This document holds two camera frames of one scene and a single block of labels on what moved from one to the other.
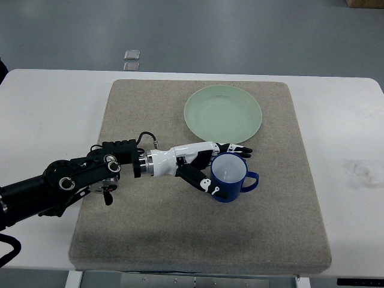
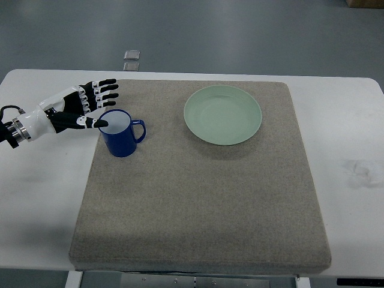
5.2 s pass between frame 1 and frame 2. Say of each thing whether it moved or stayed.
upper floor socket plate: stayed
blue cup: moved
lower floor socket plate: stayed
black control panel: stayed
